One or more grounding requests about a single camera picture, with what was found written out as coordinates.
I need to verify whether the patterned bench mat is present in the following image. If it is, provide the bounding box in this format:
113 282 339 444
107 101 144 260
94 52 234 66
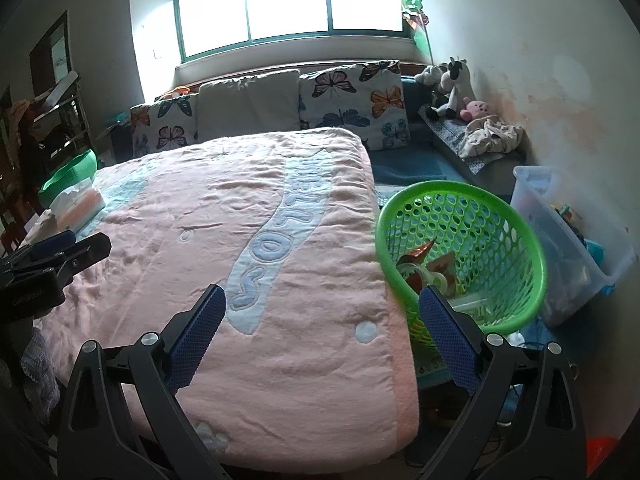
419 105 526 177

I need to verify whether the tissue pack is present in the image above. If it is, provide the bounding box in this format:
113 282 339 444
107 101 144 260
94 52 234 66
50 182 106 234

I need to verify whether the clear plastic storage box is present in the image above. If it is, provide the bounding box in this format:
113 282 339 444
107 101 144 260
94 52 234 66
511 165 639 329

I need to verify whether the colourful pinwheel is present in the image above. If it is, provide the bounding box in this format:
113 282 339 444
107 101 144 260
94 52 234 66
400 0 434 62

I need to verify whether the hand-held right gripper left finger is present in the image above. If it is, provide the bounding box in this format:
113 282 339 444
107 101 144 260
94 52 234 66
57 284 227 480

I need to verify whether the pink blanket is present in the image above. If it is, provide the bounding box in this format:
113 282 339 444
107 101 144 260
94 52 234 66
22 127 422 457

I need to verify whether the green plastic tub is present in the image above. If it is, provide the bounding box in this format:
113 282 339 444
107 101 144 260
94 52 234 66
39 149 98 206

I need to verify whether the crumpled printed cloth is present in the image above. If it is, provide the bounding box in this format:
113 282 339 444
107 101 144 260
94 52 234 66
460 115 526 159

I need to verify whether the metal rack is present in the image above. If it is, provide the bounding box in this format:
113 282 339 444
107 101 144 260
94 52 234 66
30 72 89 172

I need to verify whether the clear rectangular plastic container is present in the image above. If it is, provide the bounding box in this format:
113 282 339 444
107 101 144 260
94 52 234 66
447 294 494 323

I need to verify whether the pink plush toy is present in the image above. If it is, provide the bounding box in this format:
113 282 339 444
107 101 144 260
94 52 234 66
459 100 492 121

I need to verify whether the red snack wrapper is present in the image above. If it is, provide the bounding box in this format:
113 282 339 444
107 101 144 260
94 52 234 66
397 241 457 293

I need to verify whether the red box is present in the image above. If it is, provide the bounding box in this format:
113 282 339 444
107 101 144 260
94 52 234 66
585 437 624 480

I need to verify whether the small butterfly print pillow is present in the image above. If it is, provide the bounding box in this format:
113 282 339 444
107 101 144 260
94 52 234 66
131 94 200 159

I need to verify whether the window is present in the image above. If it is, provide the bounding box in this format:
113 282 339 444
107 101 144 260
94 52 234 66
172 0 409 59

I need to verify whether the large butterfly print pillow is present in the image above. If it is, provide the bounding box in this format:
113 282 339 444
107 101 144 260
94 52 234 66
298 60 412 151

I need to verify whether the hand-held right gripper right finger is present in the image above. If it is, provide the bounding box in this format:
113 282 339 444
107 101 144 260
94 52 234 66
419 285 587 480

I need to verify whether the cow plush toy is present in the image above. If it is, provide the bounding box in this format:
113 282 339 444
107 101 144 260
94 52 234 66
425 56 476 121

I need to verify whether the green plastic basket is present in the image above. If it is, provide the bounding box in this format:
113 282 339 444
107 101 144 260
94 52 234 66
375 180 549 349

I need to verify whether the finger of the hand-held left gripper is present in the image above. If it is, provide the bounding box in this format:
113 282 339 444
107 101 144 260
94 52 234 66
10 232 112 287
19 230 77 262

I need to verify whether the grey plush toy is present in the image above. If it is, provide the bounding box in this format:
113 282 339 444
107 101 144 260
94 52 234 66
414 65 446 86

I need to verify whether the grey knitted cloth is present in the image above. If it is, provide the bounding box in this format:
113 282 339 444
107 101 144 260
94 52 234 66
20 330 62 412

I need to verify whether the plain beige cushion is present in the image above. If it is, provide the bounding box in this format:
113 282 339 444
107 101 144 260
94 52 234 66
196 69 301 142

